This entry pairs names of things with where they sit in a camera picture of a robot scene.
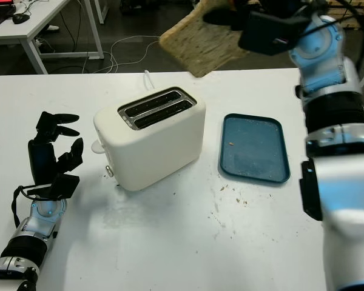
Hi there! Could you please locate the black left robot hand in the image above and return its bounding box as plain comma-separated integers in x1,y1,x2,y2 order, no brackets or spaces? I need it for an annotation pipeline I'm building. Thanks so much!
27,111,84,186

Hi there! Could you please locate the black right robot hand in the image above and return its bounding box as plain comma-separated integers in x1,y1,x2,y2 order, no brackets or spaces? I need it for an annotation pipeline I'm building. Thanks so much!
202,0,322,31

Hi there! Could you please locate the brown bread slice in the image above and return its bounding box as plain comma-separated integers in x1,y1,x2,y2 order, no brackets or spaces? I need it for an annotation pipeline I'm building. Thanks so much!
158,0,251,78

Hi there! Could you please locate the white two-slot toaster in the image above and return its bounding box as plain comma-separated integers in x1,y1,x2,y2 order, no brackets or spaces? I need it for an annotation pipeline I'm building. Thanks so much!
93,86,206,192

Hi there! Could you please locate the blue plastic tray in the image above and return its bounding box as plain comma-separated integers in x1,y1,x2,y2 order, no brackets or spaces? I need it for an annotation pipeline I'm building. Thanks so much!
218,113,291,185

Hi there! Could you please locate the white office desk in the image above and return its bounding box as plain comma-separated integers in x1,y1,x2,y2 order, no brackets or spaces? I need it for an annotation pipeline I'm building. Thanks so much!
0,0,104,75

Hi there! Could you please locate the black computer mouse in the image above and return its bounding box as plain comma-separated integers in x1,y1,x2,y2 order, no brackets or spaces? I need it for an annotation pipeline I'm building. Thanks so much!
12,13,30,25

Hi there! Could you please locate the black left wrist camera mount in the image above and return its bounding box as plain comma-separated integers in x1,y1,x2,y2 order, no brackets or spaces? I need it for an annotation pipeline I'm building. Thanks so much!
26,173,81,201

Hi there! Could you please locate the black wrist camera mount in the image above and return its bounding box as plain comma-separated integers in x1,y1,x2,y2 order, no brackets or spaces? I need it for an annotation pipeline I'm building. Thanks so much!
26,173,81,201
238,11,310,56

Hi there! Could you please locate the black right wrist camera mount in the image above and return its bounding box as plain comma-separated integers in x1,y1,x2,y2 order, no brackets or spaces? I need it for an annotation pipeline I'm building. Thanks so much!
238,11,310,56

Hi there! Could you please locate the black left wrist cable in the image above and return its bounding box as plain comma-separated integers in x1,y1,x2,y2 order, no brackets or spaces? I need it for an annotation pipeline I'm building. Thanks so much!
11,185,39,228

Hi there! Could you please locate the white floor cable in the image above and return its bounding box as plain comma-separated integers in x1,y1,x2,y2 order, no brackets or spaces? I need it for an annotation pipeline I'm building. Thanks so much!
109,35,163,73

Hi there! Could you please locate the white toaster power cord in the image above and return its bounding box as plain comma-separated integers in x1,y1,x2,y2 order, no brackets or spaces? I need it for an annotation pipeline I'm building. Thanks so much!
143,70,156,90

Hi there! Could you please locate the white metal frame leg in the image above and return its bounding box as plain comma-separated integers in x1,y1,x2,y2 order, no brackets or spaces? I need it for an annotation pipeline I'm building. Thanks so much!
92,0,109,25

